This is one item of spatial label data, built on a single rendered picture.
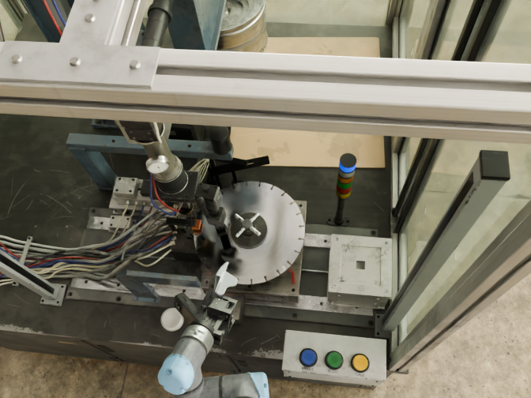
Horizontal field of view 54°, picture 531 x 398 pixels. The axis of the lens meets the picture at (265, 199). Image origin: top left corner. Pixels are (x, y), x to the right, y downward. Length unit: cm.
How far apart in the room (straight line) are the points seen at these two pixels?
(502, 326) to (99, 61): 231
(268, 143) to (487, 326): 130
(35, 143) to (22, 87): 170
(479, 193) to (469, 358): 177
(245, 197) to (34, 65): 118
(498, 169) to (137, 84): 49
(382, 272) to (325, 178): 45
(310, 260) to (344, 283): 21
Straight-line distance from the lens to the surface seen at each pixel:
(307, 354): 149
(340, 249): 157
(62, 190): 202
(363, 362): 149
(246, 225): 150
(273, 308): 167
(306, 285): 169
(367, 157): 189
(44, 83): 47
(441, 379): 246
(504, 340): 257
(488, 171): 74
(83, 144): 171
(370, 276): 156
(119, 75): 44
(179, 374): 119
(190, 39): 136
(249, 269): 151
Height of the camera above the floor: 237
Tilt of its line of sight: 64 degrees down
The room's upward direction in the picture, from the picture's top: 9 degrees counter-clockwise
